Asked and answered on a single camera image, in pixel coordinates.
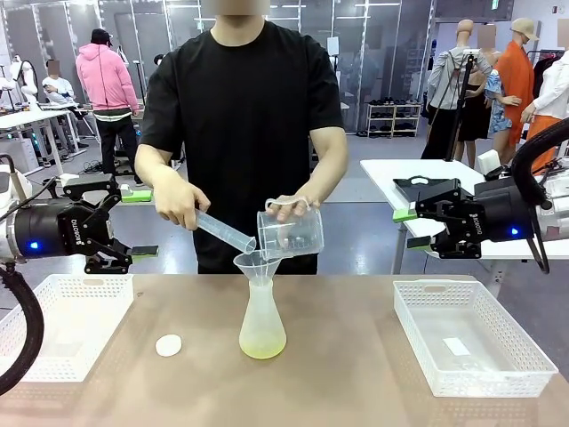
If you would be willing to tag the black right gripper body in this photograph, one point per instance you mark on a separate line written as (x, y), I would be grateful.
(502, 218)

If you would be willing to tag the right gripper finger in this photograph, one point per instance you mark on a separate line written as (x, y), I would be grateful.
(458, 247)
(444, 200)

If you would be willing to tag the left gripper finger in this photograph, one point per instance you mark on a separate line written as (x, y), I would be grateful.
(113, 259)
(104, 189)

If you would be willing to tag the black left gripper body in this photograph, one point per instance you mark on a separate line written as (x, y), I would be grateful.
(49, 227)

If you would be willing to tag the white round flask stopper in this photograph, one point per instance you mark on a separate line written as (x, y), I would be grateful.
(169, 345)

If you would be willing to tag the clear plastic graduated cylinder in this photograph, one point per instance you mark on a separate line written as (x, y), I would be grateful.
(222, 231)

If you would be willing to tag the translucent plastic funnel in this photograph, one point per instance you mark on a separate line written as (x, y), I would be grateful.
(255, 267)

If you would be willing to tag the clear plastic measuring beaker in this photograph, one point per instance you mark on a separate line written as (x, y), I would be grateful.
(289, 238)

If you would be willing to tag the person's right forearm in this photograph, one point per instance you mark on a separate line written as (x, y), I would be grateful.
(157, 171)

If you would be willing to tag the person's left forearm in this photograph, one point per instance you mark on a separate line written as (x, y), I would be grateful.
(326, 169)

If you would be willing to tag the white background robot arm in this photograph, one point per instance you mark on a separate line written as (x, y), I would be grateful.
(24, 78)

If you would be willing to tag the person's right hand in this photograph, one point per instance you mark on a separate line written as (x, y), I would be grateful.
(178, 204)

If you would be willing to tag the person's left hand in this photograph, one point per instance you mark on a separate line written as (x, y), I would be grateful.
(295, 209)

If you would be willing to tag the black flat tray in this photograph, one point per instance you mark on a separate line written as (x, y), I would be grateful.
(404, 187)

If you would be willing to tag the white box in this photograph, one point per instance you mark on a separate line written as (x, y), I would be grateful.
(489, 160)

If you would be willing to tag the white perforated plastic basket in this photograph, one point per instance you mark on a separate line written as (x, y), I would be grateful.
(66, 347)
(467, 320)

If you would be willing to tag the mannequin in black dress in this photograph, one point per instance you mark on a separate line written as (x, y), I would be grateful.
(473, 111)

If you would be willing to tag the shoe rack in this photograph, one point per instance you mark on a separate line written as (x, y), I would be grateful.
(393, 118)

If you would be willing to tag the black tripod with phone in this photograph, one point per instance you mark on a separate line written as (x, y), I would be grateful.
(462, 98)

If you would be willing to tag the long white desk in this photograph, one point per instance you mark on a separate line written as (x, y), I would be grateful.
(26, 118)

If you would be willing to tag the figure in blue floral dress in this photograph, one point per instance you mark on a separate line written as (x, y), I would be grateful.
(498, 102)

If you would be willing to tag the person in pink hoodie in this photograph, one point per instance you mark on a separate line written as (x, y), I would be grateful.
(104, 75)

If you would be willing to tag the seated person in white shirt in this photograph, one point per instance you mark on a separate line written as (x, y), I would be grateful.
(55, 86)

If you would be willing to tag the mannequin in grey jacket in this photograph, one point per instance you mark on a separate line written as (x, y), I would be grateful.
(444, 80)

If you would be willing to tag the mannequin in orange trousers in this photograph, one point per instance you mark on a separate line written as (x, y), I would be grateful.
(549, 98)

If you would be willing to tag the mannequin in orange dress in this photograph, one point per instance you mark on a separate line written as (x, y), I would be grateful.
(515, 80)

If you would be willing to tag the person in black T-shirt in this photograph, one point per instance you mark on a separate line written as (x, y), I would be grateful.
(244, 111)

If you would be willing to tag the translucent plastic Erlenmeyer flask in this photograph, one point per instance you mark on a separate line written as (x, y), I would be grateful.
(262, 329)

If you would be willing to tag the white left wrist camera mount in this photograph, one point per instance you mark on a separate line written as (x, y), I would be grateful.
(69, 178)

